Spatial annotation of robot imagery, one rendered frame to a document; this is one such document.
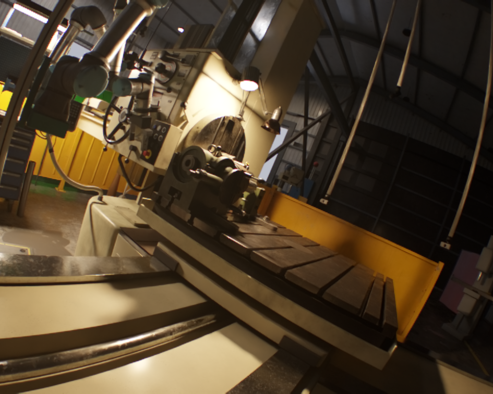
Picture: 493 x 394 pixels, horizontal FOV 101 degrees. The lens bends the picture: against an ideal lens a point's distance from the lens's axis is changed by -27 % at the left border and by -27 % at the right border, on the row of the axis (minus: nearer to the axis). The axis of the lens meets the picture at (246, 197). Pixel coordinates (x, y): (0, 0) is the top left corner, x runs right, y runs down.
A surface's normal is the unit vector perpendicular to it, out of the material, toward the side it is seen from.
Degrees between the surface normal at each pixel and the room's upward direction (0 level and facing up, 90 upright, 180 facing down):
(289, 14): 90
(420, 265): 90
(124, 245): 90
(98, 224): 90
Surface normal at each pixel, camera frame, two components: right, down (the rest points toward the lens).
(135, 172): -0.48, -0.15
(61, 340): 0.79, 0.37
